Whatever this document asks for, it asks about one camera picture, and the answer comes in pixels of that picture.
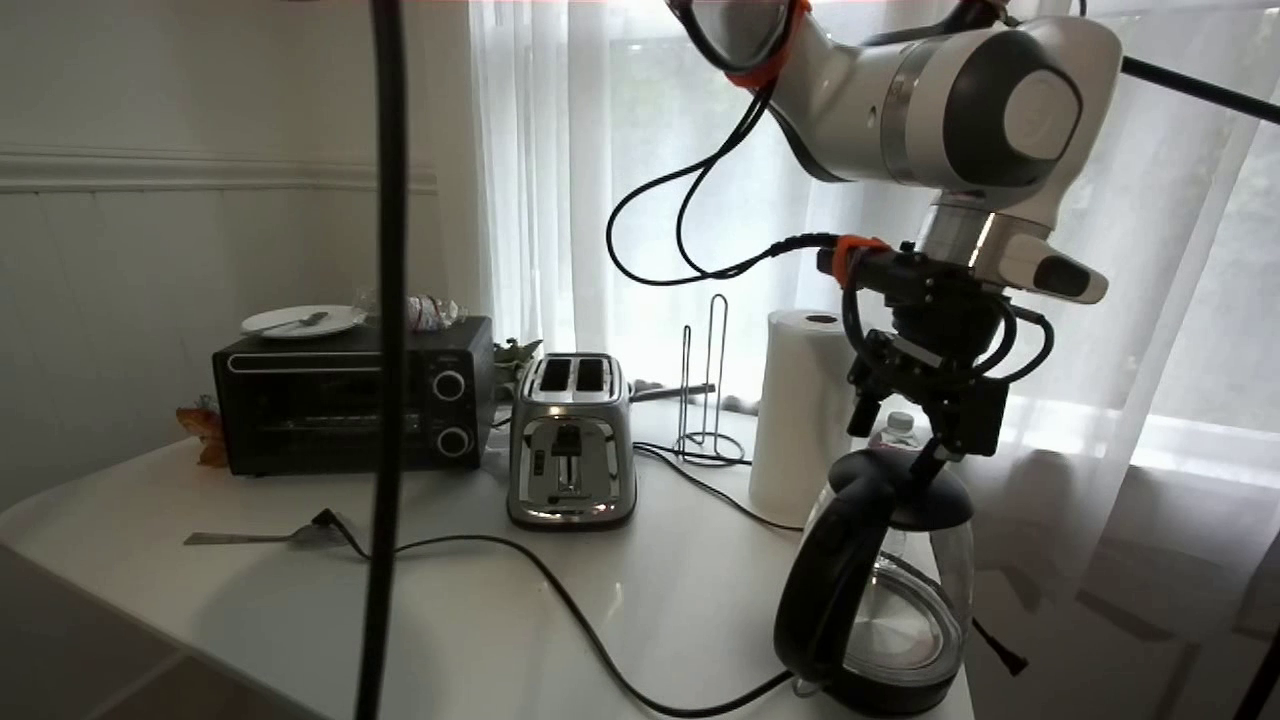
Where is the glass kettle black handle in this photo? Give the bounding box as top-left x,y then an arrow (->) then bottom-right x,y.
767,452 -> 984,720

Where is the white plate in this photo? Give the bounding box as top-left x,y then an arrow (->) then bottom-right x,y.
242,301 -> 373,343

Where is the black kettle power cord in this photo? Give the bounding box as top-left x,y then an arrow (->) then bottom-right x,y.
308,504 -> 801,720

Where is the white paper towel roll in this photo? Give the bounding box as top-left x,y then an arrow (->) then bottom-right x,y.
747,307 -> 873,531

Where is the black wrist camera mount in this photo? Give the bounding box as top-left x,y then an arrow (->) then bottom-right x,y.
840,240 -> 1055,393

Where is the black desk lamp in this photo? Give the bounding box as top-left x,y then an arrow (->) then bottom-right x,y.
951,0 -> 1280,128

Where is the thick black hanging cable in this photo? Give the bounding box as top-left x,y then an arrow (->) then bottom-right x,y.
348,0 -> 414,720

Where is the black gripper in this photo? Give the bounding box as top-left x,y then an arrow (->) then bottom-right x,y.
844,330 -> 1011,494

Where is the black robot cable orange connector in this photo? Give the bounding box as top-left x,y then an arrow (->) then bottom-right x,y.
606,89 -> 896,294

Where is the clear plastic bottle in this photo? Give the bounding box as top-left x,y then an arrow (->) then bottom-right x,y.
873,408 -> 933,459

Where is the metal wire holder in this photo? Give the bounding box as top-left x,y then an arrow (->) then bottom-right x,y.
673,288 -> 761,471

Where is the orange autumn leaf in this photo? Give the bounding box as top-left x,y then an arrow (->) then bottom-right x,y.
173,404 -> 238,471

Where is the small green plant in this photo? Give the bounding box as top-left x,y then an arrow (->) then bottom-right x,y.
490,334 -> 547,408

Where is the black round kettle lid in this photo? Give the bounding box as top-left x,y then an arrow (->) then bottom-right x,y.
824,446 -> 980,535

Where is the silver two-slot toaster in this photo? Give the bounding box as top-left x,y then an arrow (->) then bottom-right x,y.
505,348 -> 645,531

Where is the black toaster oven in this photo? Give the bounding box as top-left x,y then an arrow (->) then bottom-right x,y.
208,312 -> 501,481

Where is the black toaster cord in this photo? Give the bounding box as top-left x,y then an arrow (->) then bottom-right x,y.
633,440 -> 812,541

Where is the white sheer curtain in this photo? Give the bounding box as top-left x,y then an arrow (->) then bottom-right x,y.
463,0 -> 1280,720

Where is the white crumpled cloth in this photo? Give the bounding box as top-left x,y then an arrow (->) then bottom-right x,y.
406,288 -> 463,335

